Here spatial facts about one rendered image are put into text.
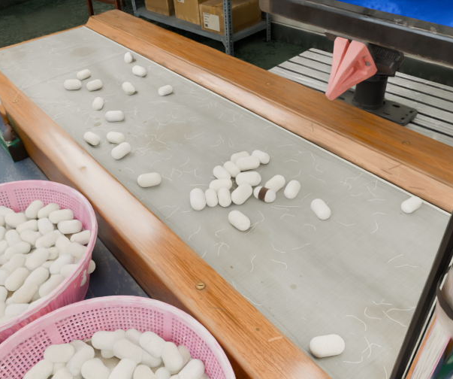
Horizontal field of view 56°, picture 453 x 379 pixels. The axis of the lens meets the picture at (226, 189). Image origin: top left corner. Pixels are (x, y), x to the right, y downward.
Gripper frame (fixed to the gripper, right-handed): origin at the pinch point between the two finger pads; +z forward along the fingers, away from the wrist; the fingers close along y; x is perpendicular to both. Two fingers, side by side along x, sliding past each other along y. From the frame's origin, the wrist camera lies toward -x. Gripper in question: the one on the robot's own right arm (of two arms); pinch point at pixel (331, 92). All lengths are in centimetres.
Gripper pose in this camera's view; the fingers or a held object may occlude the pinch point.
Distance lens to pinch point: 63.2
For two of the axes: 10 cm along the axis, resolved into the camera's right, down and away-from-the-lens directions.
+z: -5.5, 8.4, 0.5
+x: 5.4, 3.0, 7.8
